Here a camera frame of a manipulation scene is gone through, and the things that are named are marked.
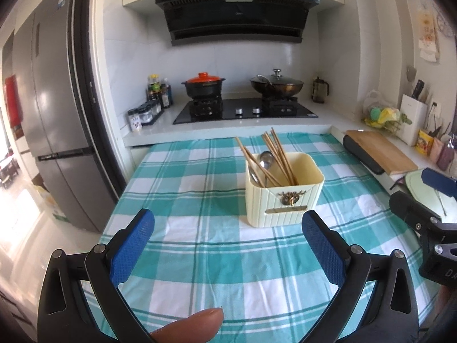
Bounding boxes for white label spice jar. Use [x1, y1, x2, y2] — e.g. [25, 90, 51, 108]
[127, 108, 142, 132]

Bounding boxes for person left hand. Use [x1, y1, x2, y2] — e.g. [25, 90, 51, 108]
[150, 307, 224, 343]

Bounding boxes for red fire extinguisher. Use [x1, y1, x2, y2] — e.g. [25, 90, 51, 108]
[4, 75, 22, 129]

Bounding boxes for black cushioned counter edge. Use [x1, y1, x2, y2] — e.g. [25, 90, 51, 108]
[342, 135, 385, 175]

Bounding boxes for teal plaid tablecloth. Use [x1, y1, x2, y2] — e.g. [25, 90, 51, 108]
[101, 133, 438, 342]

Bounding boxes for large steel spoon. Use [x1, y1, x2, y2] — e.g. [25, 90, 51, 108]
[248, 166, 263, 188]

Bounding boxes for wok with glass lid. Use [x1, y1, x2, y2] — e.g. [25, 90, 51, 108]
[250, 68, 304, 97]

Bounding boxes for sauce bottles group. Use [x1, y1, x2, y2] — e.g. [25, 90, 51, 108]
[147, 73, 173, 109]

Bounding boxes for yellow snack packet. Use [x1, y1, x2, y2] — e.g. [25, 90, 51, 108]
[415, 129, 434, 156]

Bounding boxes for wooden cutting board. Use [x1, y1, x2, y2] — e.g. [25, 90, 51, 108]
[346, 130, 418, 176]

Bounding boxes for cream plastic utensil holder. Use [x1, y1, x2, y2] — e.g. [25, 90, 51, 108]
[245, 152, 324, 228]

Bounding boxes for grey double door refrigerator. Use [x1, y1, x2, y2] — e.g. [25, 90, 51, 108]
[12, 0, 125, 232]

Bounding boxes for dark glass french press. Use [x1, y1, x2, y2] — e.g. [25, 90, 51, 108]
[311, 77, 330, 104]

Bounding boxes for black gas cooktop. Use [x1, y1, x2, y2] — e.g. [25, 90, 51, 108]
[173, 97, 318, 125]

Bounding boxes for white knife block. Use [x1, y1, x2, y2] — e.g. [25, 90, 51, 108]
[396, 95, 428, 146]

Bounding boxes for black range hood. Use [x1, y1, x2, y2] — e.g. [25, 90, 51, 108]
[156, 0, 320, 46]

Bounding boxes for black clay pot orange lid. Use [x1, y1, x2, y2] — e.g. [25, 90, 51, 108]
[182, 72, 225, 99]

